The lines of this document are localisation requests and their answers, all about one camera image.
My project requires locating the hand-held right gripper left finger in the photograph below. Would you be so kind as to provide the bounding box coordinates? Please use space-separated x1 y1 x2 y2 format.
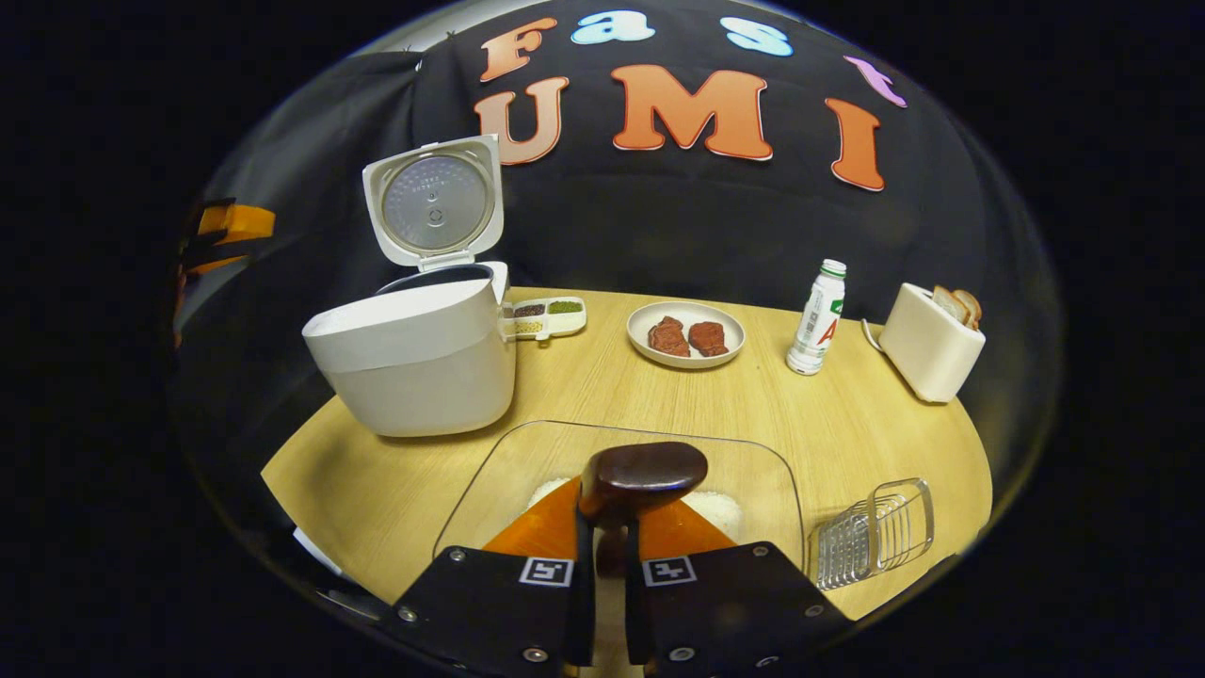
381 476 596 674

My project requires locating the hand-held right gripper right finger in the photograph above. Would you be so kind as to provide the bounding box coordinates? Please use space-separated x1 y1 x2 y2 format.
626 494 853 674

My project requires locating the brown wooden spoon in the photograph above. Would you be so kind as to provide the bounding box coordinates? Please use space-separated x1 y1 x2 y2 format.
577 442 709 577

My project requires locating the white rice cooker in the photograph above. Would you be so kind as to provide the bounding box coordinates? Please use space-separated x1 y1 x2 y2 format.
302 135 517 438

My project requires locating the clear chopstick holder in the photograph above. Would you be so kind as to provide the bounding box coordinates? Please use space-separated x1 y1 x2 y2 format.
808 477 936 591

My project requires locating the clear plastic rice container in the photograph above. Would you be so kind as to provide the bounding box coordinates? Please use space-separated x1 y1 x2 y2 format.
433 420 806 604

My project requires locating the white divided seasoning tray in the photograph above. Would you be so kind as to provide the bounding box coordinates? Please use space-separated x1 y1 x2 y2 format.
502 297 587 342

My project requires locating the white round plate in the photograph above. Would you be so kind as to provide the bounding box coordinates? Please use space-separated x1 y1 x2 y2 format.
626 300 747 369

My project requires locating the white drink bottle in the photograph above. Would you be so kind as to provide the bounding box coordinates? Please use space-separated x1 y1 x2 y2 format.
786 259 847 376

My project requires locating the white toaster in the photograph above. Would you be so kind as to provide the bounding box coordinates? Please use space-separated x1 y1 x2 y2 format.
878 282 987 404

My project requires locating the black backdrop cloth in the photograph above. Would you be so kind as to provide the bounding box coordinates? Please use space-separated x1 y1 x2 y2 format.
179 0 1046 415

